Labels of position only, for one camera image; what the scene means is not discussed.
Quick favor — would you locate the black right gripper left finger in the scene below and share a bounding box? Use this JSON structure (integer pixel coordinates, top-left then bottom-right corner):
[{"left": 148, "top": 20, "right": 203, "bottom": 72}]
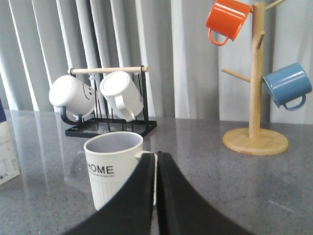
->
[{"left": 66, "top": 153, "right": 155, "bottom": 235}]

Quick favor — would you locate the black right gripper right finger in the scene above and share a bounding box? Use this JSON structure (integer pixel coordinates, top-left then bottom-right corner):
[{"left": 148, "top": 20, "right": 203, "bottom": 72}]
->
[{"left": 156, "top": 151, "right": 250, "bottom": 235}]

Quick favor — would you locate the cream HOME mug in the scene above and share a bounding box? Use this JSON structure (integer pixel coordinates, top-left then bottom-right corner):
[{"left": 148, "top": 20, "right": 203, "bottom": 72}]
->
[{"left": 84, "top": 131, "right": 157, "bottom": 210}]

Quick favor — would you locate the Pascual whole milk carton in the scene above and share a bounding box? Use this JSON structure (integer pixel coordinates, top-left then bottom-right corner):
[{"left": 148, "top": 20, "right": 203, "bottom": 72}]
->
[{"left": 0, "top": 103, "right": 20, "bottom": 185}]

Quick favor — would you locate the wooden mug tree stand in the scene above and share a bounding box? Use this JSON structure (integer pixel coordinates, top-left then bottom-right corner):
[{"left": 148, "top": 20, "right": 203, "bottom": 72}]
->
[{"left": 222, "top": 0, "right": 289, "bottom": 156}]

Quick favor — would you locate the white ribbed mug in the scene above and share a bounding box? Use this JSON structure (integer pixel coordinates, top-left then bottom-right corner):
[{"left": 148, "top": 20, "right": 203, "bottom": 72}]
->
[{"left": 100, "top": 71, "right": 143, "bottom": 122}]

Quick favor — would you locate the white smiley face mug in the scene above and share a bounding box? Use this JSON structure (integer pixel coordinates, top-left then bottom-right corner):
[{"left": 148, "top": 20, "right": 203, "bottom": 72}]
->
[{"left": 49, "top": 75, "right": 96, "bottom": 125}]

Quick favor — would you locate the blue enamel mug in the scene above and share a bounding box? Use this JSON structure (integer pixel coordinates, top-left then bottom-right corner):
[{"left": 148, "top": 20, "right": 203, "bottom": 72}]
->
[{"left": 263, "top": 63, "right": 313, "bottom": 111}]

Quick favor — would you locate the grey pleated curtain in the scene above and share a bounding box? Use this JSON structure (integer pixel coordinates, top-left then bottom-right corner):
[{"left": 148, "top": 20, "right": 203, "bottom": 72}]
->
[{"left": 0, "top": 0, "right": 313, "bottom": 124}]

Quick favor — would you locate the orange enamel mug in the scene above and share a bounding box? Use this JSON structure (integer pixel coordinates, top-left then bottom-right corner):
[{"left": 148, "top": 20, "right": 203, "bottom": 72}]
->
[{"left": 205, "top": 0, "right": 252, "bottom": 46}]

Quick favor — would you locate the black wire mug rack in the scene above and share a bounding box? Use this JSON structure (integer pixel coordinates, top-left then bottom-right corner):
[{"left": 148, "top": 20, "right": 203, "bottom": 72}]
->
[{"left": 65, "top": 65, "right": 157, "bottom": 138}]

